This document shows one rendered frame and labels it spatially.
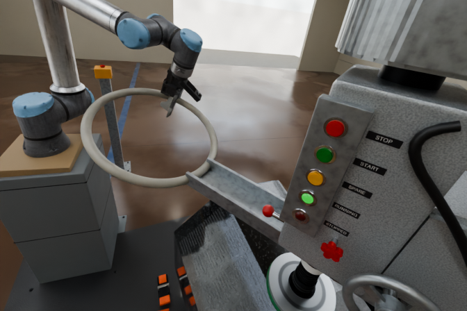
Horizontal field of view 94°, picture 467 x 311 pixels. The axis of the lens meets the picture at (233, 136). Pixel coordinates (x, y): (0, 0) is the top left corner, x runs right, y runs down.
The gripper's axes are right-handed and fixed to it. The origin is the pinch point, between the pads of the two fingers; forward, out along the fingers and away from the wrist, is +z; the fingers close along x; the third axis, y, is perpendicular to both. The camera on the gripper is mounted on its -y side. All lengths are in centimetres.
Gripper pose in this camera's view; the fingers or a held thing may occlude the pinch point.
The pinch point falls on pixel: (173, 109)
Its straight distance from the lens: 109.8
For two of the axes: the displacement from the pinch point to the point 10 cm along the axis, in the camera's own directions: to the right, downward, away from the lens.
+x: -1.2, 6.4, -7.6
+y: -9.0, -4.0, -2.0
